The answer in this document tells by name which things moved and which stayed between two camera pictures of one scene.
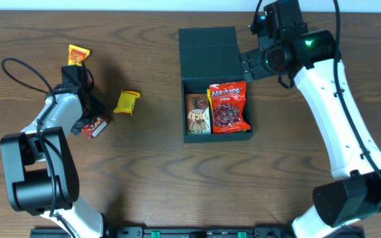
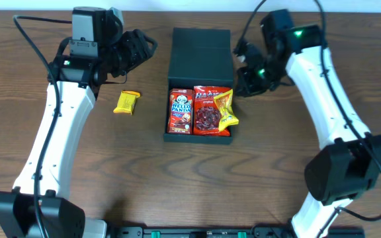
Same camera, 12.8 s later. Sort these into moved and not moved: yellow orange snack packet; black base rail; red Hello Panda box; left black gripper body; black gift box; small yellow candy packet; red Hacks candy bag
Moved: left black gripper body; black gift box; red Hello Panda box; yellow orange snack packet; red Hacks candy bag
Not moved: small yellow candy packet; black base rail
